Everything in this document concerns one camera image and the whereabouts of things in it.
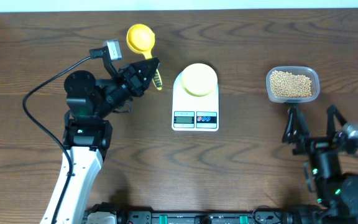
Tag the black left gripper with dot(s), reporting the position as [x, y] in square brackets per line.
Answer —
[128, 79]

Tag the clear plastic container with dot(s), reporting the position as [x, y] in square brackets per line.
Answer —
[296, 70]

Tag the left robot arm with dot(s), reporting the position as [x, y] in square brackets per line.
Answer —
[88, 133]

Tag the soybeans in container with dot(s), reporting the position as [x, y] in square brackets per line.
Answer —
[288, 85]

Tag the yellow measuring scoop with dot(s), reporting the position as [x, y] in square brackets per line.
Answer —
[141, 40]

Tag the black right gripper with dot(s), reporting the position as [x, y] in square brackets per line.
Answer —
[315, 143]

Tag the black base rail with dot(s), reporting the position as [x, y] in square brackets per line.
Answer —
[109, 213]

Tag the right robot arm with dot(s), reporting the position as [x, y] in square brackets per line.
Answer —
[337, 192]

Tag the white kitchen scale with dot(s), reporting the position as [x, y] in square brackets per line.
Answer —
[194, 113]

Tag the yellow bowl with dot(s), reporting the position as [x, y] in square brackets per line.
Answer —
[199, 79]

